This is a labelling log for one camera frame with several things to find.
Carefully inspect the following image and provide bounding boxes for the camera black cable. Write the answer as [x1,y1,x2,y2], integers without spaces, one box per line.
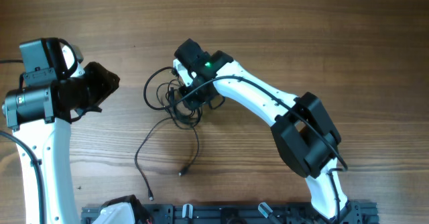
[143,66,349,224]
[0,38,81,224]

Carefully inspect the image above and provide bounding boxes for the black usb cable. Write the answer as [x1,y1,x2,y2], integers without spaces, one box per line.
[134,82,188,202]
[156,79,202,177]

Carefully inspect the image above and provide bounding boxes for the right camera black cable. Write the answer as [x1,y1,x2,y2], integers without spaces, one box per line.
[143,66,349,224]

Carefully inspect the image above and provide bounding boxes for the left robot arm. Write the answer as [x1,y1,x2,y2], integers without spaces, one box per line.
[1,38,120,223]

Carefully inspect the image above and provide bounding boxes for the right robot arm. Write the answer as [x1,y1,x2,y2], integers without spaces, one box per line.
[174,39,348,222]

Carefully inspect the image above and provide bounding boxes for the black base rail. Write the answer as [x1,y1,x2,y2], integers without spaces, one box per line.
[81,202,379,224]

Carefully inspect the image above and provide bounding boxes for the left camera black cable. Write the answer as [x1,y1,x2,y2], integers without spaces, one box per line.
[0,38,81,224]

